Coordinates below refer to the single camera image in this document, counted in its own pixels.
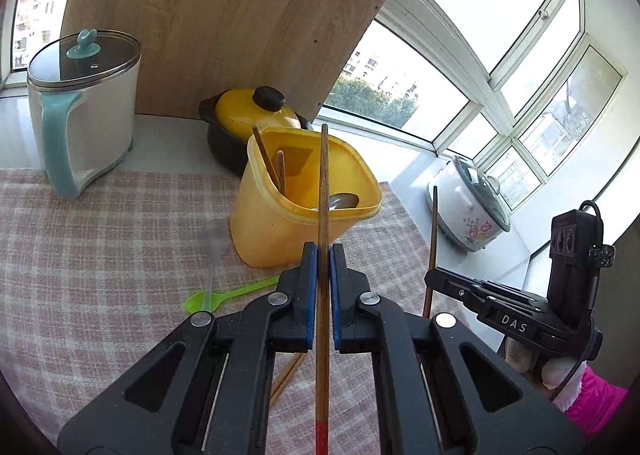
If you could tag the white teal glass-lidded kettle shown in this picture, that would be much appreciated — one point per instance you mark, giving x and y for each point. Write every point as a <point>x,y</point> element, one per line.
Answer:
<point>100,125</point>

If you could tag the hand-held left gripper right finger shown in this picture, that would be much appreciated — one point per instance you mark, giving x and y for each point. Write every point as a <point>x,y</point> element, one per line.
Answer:
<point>334,295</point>

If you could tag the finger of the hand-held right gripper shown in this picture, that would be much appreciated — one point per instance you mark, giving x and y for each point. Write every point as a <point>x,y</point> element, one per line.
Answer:
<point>455,291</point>
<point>515,299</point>

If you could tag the white window frame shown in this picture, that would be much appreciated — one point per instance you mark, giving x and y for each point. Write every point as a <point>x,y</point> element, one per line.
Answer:
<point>430,35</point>

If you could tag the brown wooden chopstick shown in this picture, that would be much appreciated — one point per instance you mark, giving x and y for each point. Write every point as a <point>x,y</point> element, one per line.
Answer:
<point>285,382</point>
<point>265,160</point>
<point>433,235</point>
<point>281,170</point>
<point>324,185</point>

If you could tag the green plastic spoon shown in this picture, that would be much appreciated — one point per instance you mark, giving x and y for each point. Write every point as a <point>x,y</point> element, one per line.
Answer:
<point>200,302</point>

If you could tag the black clay pot yellow lid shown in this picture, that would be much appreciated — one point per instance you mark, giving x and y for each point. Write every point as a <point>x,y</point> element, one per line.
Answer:
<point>240,110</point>

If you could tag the light wooden board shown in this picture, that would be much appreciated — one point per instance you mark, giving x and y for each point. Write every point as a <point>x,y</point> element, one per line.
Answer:
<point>225,10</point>

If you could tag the pink checked cloth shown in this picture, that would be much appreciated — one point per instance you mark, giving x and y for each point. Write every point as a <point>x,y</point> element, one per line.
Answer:
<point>100,260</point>

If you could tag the metal spoon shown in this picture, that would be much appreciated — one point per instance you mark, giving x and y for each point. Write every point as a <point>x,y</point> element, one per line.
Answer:
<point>345,201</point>

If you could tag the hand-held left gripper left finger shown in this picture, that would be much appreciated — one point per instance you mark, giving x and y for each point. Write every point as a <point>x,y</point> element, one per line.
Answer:
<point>311,285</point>

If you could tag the yellow plastic container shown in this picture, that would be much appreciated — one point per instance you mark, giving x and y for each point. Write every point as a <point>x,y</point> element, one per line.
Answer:
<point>270,235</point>

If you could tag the white floral rice cooker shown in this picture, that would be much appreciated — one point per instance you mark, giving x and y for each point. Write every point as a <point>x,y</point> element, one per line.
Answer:
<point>465,215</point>

